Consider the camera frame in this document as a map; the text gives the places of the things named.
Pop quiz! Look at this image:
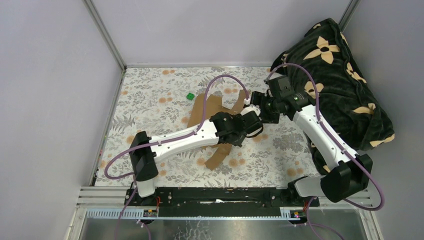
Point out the black floral blanket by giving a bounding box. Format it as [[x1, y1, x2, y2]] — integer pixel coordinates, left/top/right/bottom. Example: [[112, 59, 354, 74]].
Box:
[[270, 17, 396, 176]]

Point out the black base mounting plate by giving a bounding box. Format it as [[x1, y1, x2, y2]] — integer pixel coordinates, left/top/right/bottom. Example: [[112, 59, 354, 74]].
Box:
[[124, 187, 320, 218]]

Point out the brown cardboard box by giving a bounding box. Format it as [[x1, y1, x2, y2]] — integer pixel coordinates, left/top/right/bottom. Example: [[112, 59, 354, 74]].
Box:
[[186, 89, 249, 172]]

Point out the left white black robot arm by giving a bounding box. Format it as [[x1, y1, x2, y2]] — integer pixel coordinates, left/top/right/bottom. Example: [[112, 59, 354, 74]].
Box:
[[129, 106, 263, 206]]

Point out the aluminium frame rail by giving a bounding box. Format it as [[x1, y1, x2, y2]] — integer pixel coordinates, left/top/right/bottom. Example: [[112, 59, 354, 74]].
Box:
[[77, 186, 374, 207]]

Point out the small green cube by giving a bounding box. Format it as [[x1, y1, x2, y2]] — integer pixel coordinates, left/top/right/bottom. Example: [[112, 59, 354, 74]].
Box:
[[186, 92, 195, 101]]

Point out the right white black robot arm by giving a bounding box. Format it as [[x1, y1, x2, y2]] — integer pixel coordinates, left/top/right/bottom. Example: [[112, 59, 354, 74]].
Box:
[[249, 76, 373, 206]]

